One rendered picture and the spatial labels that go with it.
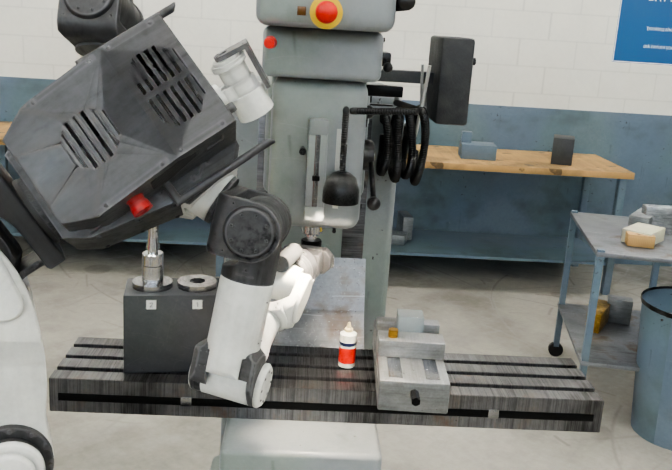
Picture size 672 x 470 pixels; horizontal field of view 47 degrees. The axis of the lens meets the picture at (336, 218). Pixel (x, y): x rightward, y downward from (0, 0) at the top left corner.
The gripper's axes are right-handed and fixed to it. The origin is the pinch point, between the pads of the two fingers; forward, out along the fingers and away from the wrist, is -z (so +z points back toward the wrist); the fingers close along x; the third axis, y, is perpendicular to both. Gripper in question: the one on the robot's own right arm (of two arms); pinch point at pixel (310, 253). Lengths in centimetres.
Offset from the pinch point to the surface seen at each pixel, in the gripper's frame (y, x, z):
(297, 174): -19.8, 1.4, 9.7
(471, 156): 32, -17, -373
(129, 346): 21.4, 35.8, 17.6
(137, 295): 9.4, 34.3, 16.8
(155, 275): 6.0, 32.4, 12.0
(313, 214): -12.3, -3.2, 12.6
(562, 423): 34, -60, -4
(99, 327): 123, 170, -206
